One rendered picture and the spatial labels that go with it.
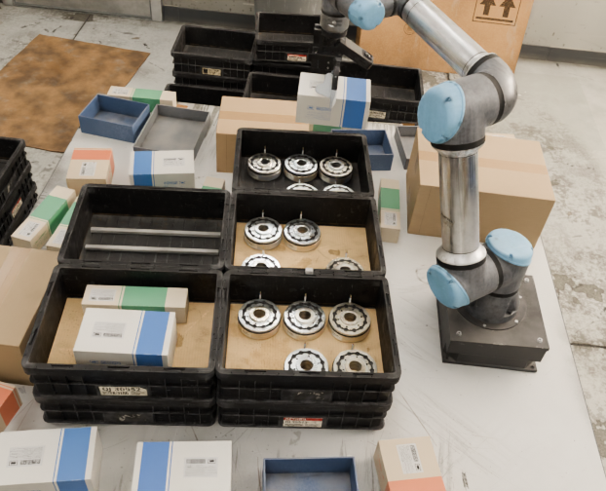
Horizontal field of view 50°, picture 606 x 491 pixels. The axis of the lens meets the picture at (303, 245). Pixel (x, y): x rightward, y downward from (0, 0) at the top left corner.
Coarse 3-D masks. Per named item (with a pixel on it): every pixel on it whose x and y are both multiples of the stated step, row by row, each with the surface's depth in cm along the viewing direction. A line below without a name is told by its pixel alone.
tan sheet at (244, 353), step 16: (240, 304) 164; (240, 336) 157; (272, 336) 158; (288, 336) 158; (320, 336) 159; (368, 336) 160; (240, 352) 154; (256, 352) 154; (272, 352) 154; (288, 352) 155; (320, 352) 155; (336, 352) 156; (368, 352) 157; (256, 368) 151; (272, 368) 151
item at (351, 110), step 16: (304, 80) 184; (320, 80) 184; (352, 80) 186; (368, 80) 186; (304, 96) 179; (320, 96) 178; (336, 96) 179; (352, 96) 180; (368, 96) 180; (304, 112) 182; (320, 112) 182; (336, 112) 181; (352, 112) 181; (368, 112) 181; (352, 128) 185
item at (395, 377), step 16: (240, 272) 158; (256, 272) 159; (272, 272) 159; (288, 272) 159; (224, 288) 154; (384, 288) 158; (224, 304) 151; (224, 320) 147; (224, 336) 144; (224, 368) 138; (240, 368) 139; (400, 368) 142; (384, 384) 141
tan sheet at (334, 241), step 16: (240, 224) 185; (240, 240) 180; (336, 240) 183; (352, 240) 184; (240, 256) 176; (272, 256) 177; (288, 256) 177; (304, 256) 178; (320, 256) 178; (336, 256) 179; (352, 256) 179; (368, 256) 180
